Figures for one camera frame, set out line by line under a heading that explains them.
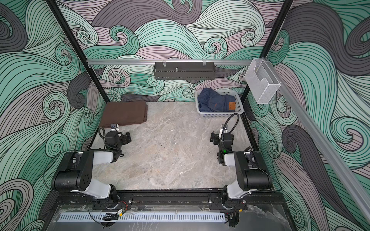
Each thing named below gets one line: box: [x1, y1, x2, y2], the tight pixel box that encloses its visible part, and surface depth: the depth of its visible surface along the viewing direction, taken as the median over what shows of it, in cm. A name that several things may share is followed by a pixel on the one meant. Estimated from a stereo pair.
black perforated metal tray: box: [153, 61, 216, 80], surface depth 97 cm
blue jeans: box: [197, 87, 236, 113], surface depth 113 cm
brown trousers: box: [99, 100, 148, 129], surface depth 114 cm
